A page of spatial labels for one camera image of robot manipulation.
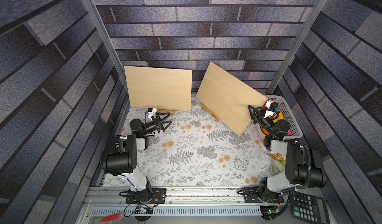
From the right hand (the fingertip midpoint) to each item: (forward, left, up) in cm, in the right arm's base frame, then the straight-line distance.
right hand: (249, 104), depth 82 cm
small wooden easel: (+9, +48, -19) cm, 52 cm away
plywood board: (+8, +11, -4) cm, 14 cm away
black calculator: (-44, -24, -23) cm, 55 cm away
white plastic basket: (-6, -32, -17) cm, 37 cm away
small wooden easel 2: (+14, +25, -20) cm, 35 cm away
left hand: (-8, +44, -4) cm, 45 cm away
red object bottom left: (-52, +69, -23) cm, 89 cm away
